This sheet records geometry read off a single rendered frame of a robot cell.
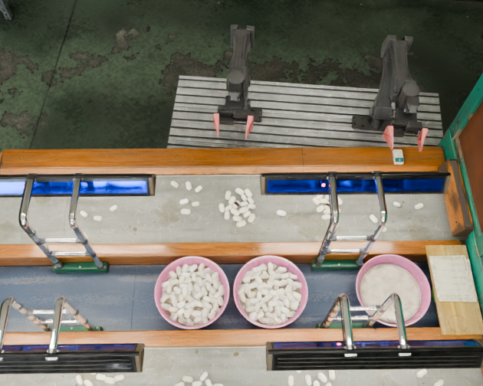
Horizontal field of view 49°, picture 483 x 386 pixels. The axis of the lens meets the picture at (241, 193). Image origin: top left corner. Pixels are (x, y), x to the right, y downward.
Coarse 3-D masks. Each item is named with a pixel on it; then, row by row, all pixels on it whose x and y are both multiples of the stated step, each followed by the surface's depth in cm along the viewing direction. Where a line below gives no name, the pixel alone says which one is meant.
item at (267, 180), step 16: (272, 176) 172; (288, 176) 172; (304, 176) 172; (320, 176) 173; (352, 176) 173; (368, 176) 173; (384, 176) 173; (400, 176) 173; (416, 176) 173; (432, 176) 173; (448, 176) 173; (272, 192) 175; (288, 192) 175; (304, 192) 175; (320, 192) 176; (352, 192) 176; (368, 192) 176; (384, 192) 176; (400, 192) 176; (416, 192) 176; (432, 192) 176
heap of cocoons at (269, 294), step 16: (256, 272) 197; (272, 272) 196; (288, 272) 198; (240, 288) 193; (256, 288) 195; (272, 288) 195; (288, 288) 193; (256, 304) 190; (272, 304) 190; (288, 304) 190; (256, 320) 189; (272, 320) 188
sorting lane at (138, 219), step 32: (160, 192) 211; (192, 192) 211; (224, 192) 211; (256, 192) 211; (0, 224) 204; (32, 224) 204; (64, 224) 204; (96, 224) 204; (128, 224) 204; (160, 224) 204; (192, 224) 205; (224, 224) 205; (256, 224) 205; (288, 224) 205; (320, 224) 205; (352, 224) 205; (416, 224) 205; (448, 224) 206
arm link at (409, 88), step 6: (408, 84) 182; (414, 84) 182; (390, 90) 195; (402, 90) 182; (408, 90) 181; (414, 90) 181; (390, 96) 194; (396, 96) 191; (402, 96) 183; (402, 102) 184
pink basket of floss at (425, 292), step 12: (372, 264) 198; (396, 264) 199; (408, 264) 197; (360, 276) 195; (420, 276) 195; (420, 288) 195; (360, 300) 188; (420, 312) 189; (384, 324) 185; (408, 324) 185
